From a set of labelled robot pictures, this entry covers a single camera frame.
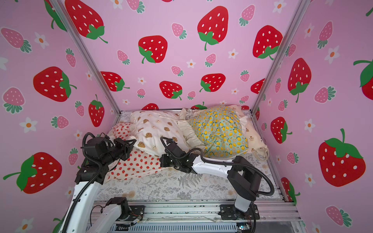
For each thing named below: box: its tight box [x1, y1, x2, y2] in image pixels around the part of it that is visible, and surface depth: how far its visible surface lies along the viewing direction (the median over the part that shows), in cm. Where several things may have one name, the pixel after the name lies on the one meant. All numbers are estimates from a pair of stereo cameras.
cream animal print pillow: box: [227, 104, 270, 159], surface depth 95 cm
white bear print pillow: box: [130, 109, 205, 156], surface depth 89 cm
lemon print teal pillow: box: [189, 105, 249, 159], surface depth 87 cm
